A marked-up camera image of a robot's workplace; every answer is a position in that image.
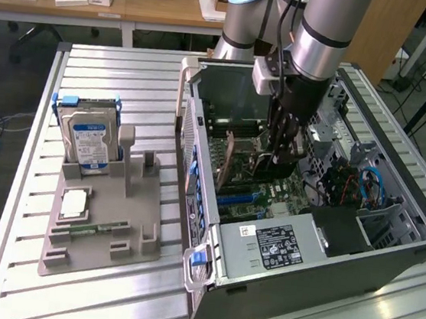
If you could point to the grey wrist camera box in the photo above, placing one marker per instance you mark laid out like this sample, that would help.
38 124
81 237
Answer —
262 78

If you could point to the green RAM stick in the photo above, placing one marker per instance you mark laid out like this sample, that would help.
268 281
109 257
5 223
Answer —
93 228

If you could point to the grey printed parts rack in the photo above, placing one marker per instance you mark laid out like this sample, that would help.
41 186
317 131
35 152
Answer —
114 213

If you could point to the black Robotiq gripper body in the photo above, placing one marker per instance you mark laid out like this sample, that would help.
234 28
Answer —
303 96

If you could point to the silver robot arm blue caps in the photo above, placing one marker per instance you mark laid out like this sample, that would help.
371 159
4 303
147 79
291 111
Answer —
322 45

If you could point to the blue case latch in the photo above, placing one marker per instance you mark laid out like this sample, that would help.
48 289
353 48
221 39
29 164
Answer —
197 259

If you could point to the green motherboard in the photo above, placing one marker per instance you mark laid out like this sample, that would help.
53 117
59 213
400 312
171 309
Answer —
290 193

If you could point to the wooden desk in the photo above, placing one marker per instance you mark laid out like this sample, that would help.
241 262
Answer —
45 5

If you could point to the black open PC case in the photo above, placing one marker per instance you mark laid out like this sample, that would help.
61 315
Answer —
298 292

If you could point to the grey power supply unit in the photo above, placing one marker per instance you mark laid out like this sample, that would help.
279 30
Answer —
240 255

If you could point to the silver drive cage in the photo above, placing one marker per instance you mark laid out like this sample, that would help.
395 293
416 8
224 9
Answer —
323 141

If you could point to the black chair base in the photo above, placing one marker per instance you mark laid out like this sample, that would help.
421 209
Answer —
31 35

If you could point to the blue expansion slot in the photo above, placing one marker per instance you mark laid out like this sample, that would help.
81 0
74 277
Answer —
235 200

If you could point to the silver CPU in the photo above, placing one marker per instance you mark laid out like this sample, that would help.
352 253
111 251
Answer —
74 204

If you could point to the white booklet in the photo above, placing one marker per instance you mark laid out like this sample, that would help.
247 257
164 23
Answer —
209 9

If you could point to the hard disk in blue caddy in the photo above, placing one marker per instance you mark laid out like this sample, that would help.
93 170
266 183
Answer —
88 141

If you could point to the NVIDIA graphics card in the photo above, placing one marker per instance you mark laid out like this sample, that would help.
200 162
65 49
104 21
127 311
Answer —
242 170

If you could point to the metal disk bay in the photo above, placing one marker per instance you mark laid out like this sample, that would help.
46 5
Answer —
378 224

